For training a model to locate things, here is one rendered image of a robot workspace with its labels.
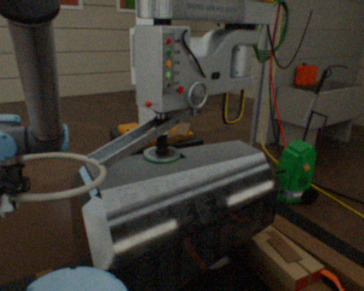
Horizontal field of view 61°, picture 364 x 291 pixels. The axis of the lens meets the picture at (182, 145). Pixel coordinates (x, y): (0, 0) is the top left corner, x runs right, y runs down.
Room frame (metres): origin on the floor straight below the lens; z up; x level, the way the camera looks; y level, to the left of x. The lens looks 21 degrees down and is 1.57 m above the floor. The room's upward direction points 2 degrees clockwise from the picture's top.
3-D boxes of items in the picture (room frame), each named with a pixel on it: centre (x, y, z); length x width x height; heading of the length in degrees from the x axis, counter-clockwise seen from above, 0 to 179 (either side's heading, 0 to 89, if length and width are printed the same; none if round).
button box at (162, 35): (1.53, 0.09, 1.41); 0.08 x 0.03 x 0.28; 135
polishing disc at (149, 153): (1.66, 0.12, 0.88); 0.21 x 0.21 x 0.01
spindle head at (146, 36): (1.71, 0.06, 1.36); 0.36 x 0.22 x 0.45; 135
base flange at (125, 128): (2.41, 0.23, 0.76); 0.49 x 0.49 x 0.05; 31
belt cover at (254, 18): (1.90, -0.13, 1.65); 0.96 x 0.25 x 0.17; 135
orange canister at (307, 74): (4.44, -1.77, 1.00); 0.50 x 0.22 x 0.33; 126
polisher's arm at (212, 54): (1.92, -0.17, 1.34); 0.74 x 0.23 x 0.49; 135
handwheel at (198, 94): (1.65, -0.05, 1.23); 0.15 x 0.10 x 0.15; 135
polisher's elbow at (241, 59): (2.12, -0.35, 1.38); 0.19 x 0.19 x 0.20
